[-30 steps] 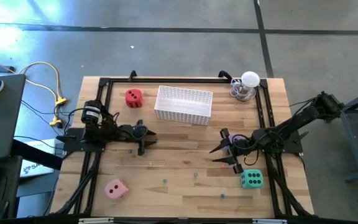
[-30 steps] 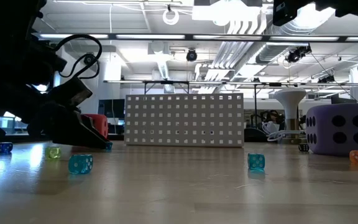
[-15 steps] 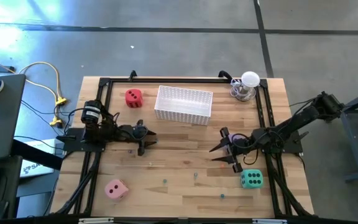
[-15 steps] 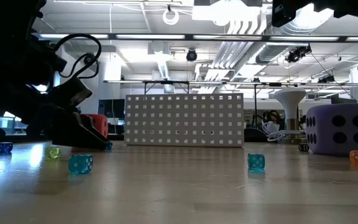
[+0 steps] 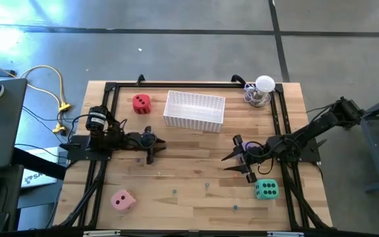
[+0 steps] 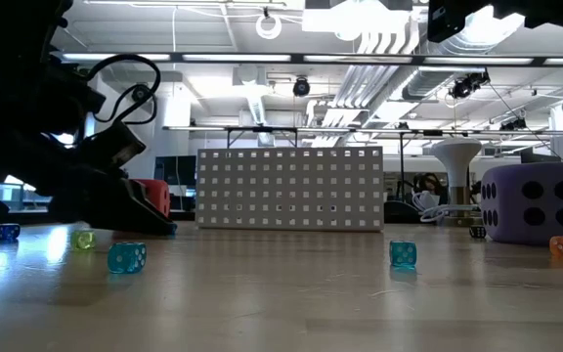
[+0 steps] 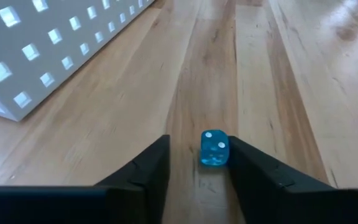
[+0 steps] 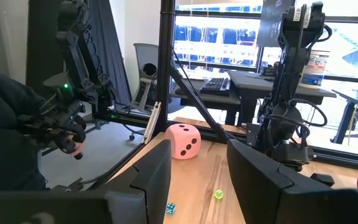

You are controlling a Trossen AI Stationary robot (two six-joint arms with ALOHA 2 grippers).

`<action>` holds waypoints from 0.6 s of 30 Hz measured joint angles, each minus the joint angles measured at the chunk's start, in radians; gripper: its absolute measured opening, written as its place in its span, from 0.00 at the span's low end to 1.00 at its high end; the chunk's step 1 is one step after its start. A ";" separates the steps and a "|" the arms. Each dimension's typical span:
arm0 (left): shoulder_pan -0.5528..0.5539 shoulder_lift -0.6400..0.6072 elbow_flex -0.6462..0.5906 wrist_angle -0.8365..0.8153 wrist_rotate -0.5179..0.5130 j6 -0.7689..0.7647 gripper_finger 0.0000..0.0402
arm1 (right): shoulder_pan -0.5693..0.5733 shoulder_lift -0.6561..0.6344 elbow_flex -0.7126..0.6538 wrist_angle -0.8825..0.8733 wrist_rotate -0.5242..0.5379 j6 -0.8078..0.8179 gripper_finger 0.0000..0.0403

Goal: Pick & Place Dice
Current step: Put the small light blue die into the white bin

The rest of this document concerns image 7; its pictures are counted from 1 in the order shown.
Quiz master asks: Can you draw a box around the white perforated basket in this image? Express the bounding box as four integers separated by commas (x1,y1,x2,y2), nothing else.
0,0,155,122

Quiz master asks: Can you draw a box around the small blue translucent die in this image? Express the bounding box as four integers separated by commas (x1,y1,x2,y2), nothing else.
200,129,230,167

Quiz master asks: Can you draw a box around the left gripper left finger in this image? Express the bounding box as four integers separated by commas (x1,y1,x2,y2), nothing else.
0,134,171,224

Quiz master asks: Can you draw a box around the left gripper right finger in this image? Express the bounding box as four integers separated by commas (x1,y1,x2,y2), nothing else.
227,136,358,224

